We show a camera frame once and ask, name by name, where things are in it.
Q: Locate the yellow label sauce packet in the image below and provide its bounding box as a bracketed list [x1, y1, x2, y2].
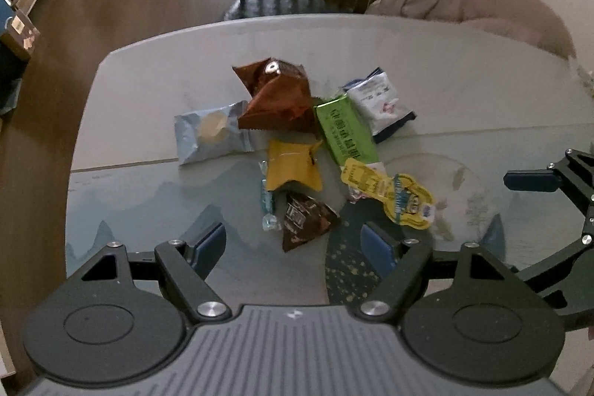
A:
[340, 158, 435, 230]

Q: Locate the small teal candy wrapper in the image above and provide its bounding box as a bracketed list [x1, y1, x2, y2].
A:
[259, 160, 281, 232]

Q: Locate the brown chocolate candy packet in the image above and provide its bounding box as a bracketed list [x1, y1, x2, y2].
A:
[282, 191, 341, 252]

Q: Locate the light blue pastry packet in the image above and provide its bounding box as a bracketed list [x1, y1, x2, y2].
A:
[174, 100, 255, 166]

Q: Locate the green snack bar pack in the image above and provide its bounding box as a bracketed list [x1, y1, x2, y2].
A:
[314, 94, 379, 166]

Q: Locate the yellow snack packet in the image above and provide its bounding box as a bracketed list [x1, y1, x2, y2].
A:
[266, 139, 323, 192]

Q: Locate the white black snack packet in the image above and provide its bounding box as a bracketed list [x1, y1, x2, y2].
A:
[341, 67, 417, 143]

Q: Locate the dark red foil snack bag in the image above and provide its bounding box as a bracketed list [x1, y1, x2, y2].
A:
[232, 58, 317, 133]

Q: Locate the pink cloth covered chair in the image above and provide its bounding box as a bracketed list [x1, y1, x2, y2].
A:
[365, 0, 576, 59]

